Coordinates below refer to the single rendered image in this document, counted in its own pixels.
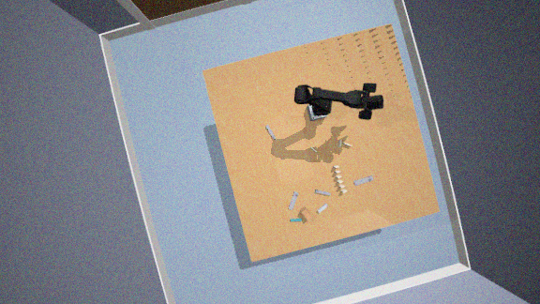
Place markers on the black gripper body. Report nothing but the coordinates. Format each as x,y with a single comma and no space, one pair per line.
366,114

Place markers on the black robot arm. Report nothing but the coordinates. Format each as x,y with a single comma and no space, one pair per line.
321,99

